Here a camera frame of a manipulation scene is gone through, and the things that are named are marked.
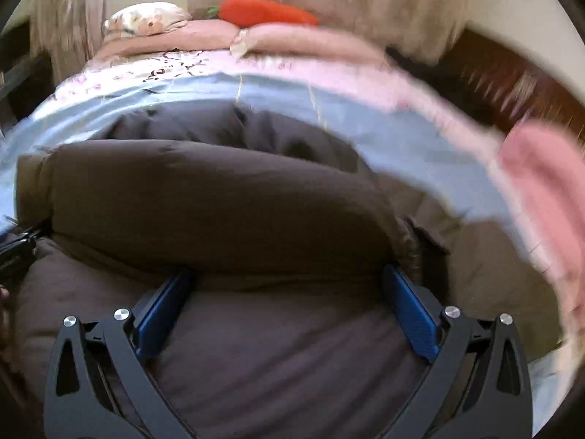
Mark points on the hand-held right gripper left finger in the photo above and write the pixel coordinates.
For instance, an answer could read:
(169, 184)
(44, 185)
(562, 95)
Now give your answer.
(161, 307)

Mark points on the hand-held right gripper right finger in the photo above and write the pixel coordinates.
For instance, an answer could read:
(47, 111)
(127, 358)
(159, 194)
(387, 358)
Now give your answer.
(411, 311)

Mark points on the light blue bed sheet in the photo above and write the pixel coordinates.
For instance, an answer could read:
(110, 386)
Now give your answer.
(320, 114)

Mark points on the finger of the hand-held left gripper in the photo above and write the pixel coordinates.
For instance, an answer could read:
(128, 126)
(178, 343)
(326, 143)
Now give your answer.
(18, 247)

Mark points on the dark brown padded coat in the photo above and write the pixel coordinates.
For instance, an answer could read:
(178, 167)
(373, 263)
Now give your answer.
(219, 219)

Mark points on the orange carrot plush toy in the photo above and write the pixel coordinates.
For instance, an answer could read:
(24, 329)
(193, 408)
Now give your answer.
(265, 13)

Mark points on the dark wooden bed frame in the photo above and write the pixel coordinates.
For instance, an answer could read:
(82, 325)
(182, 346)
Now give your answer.
(512, 82)

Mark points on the pink printed bed cover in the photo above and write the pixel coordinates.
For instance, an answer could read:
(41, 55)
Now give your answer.
(192, 66)

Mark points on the pink towel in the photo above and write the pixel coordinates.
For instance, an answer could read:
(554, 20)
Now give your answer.
(548, 178)

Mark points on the floral pillow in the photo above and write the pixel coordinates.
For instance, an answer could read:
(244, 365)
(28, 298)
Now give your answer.
(144, 19)

